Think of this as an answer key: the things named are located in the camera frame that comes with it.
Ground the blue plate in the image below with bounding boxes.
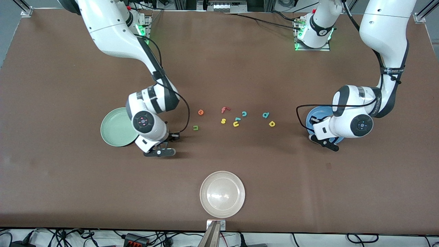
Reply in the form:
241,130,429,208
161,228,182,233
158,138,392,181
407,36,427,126
306,106,345,144

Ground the green plate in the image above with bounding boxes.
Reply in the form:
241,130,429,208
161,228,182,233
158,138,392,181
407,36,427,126
100,107,138,147

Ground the white plate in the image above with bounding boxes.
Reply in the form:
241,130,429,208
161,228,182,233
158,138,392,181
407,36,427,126
200,171,246,219

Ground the black red power strip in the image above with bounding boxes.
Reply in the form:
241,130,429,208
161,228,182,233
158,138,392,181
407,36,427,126
123,233,150,247

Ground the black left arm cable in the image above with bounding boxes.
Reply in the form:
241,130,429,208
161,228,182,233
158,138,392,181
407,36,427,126
296,2,402,133

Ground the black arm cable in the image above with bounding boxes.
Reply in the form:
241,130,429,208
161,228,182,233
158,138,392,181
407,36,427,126
137,34,191,134
296,2,402,133

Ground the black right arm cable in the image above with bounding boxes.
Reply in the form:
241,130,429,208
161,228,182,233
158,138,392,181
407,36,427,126
137,34,191,134

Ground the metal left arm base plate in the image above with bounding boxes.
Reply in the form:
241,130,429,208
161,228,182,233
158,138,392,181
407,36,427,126
294,15,331,52

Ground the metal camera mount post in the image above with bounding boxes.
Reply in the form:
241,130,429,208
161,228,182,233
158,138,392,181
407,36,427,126
198,220,226,247

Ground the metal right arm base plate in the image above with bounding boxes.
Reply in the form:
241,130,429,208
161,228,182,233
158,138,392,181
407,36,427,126
135,14,152,46

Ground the long black table cable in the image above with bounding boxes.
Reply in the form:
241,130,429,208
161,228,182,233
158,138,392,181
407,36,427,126
225,12,303,30

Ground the looped black floor cable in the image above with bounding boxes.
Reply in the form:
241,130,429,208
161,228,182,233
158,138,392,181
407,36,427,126
346,233,380,244

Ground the aluminium frame profile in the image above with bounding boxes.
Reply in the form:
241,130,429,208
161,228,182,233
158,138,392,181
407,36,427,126
413,0,439,23
14,0,34,17

